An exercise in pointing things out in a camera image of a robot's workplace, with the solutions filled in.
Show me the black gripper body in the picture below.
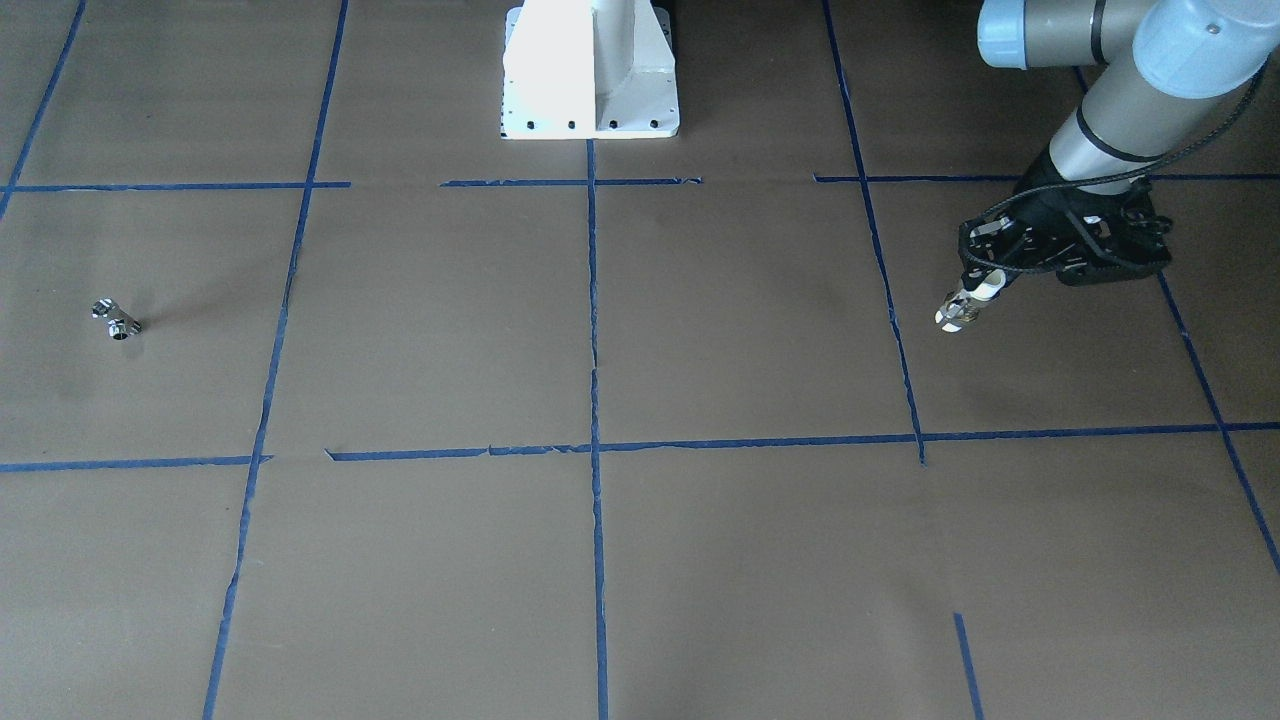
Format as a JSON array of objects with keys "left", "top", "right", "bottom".
[{"left": 960, "top": 150, "right": 1111, "bottom": 275}]

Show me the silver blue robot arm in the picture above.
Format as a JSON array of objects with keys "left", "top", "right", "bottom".
[{"left": 934, "top": 1, "right": 1279, "bottom": 332}]

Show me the chrome metal pipe fitting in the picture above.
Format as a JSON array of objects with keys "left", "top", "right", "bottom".
[{"left": 90, "top": 299, "right": 143, "bottom": 341}]

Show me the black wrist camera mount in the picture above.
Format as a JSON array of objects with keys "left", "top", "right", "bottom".
[{"left": 1056, "top": 178, "right": 1172, "bottom": 287}]

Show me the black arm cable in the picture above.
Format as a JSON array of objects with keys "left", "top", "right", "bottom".
[{"left": 957, "top": 60, "right": 1268, "bottom": 272}]

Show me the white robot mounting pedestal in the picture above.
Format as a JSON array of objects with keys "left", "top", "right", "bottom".
[{"left": 499, "top": 1, "right": 681, "bottom": 141}]

